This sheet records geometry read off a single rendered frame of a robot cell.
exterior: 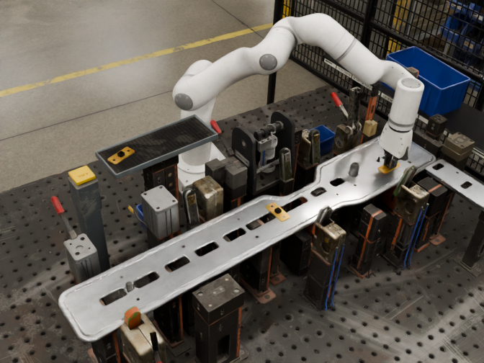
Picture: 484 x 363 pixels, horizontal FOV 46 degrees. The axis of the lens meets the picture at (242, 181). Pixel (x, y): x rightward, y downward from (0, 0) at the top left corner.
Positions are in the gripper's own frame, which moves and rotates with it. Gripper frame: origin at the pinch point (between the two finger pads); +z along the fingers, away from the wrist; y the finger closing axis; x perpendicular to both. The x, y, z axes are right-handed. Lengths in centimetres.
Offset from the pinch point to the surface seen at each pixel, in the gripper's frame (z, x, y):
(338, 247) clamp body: 3.1, -41.3, 16.9
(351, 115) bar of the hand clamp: -9.1, -1.9, -19.2
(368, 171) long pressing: 2.9, -7.4, -3.0
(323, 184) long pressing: 2.8, -25.3, -6.9
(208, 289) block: 0, -84, 10
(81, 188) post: -11, -98, -35
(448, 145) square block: -1.0, 23.4, 6.3
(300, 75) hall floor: 104, 139, -189
